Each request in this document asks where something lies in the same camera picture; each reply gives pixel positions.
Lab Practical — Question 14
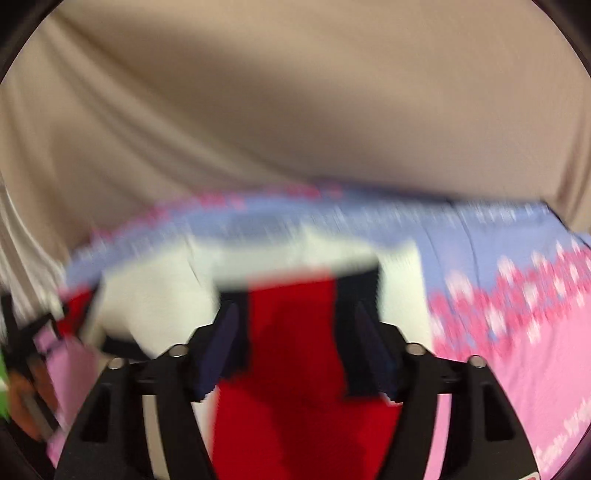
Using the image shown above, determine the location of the white red black knit sweater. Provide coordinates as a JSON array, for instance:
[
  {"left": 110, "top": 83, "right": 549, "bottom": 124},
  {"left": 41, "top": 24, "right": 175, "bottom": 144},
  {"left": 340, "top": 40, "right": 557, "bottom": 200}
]
[{"left": 82, "top": 227, "right": 431, "bottom": 479}]

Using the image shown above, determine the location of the pink lavender floral blanket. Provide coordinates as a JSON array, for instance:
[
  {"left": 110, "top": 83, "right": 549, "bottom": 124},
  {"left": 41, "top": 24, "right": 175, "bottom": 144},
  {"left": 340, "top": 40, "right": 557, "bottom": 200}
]
[{"left": 34, "top": 181, "right": 591, "bottom": 480}]

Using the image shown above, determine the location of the beige curtain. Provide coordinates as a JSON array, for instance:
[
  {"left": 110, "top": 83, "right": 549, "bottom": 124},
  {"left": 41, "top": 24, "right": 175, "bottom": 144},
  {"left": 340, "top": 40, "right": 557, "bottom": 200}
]
[{"left": 1, "top": 1, "right": 590, "bottom": 311}]

